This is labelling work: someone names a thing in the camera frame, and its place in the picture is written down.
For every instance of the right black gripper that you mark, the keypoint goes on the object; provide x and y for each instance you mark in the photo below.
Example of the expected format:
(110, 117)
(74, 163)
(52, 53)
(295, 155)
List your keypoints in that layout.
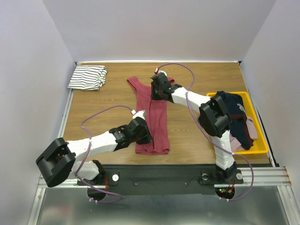
(154, 91)

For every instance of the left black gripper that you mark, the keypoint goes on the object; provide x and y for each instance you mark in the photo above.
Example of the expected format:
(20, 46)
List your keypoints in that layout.
(148, 138)

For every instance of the maroon tank top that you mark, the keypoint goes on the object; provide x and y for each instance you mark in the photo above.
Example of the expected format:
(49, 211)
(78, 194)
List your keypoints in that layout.
(156, 118)

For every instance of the black white striped tank top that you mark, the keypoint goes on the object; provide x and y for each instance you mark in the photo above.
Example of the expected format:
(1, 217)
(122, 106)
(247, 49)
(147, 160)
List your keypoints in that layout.
(88, 77)

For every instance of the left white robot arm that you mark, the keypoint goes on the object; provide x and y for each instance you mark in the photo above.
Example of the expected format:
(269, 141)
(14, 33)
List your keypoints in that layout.
(63, 160)

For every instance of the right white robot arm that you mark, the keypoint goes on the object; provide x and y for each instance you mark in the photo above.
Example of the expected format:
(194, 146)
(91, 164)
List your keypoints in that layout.
(214, 119)

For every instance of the navy blue tank top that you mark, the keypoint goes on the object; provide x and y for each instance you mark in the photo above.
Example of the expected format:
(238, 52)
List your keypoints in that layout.
(235, 106)

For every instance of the light pink tank top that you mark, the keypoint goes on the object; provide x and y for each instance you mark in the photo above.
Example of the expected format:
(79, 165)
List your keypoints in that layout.
(235, 144)

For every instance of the yellow plastic tray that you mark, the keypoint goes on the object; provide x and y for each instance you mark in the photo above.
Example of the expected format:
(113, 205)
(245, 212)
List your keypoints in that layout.
(260, 145)

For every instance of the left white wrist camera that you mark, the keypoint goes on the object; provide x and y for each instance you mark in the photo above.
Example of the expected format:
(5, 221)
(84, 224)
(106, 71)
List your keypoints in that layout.
(140, 114)

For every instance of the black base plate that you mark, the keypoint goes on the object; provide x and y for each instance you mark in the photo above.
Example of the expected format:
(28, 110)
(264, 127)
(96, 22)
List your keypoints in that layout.
(165, 179)

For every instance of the aluminium frame rail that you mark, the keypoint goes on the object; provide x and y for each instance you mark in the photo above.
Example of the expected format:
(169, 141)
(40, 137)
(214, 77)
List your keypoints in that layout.
(58, 132)

